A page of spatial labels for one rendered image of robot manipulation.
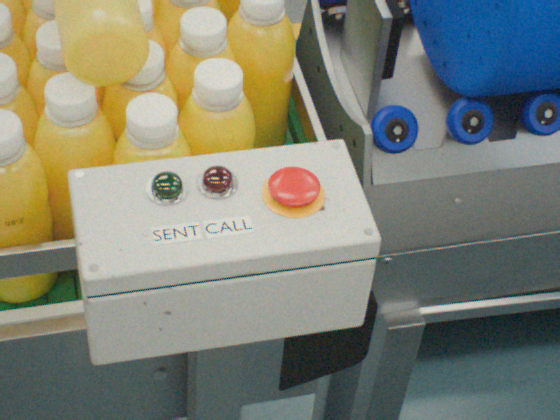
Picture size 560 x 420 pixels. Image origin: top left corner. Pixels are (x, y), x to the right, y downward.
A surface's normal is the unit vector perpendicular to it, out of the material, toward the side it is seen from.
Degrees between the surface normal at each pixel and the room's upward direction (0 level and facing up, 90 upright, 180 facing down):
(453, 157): 52
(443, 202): 71
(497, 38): 90
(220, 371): 90
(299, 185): 0
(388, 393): 90
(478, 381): 0
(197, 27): 0
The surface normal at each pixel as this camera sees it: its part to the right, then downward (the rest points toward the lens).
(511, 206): 0.24, 0.47
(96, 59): 0.28, 0.70
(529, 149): 0.22, 0.16
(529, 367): 0.07, -0.67
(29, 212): 0.73, 0.54
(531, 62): 0.21, 0.84
